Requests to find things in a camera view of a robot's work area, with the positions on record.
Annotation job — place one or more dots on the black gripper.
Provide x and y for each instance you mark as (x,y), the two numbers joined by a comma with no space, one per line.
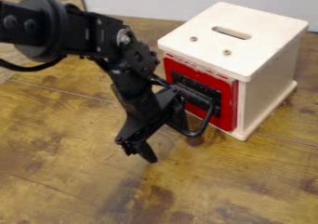
(152,104)

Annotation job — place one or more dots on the black metal drawer handle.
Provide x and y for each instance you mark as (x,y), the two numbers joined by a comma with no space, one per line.
(200,101)

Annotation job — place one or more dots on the red drawer front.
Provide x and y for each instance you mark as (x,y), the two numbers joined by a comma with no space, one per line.
(211,116)

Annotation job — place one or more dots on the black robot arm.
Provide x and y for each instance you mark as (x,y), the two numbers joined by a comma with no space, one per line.
(49,30)

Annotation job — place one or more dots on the white wooden box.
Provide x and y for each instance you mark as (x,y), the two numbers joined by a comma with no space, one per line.
(238,50)

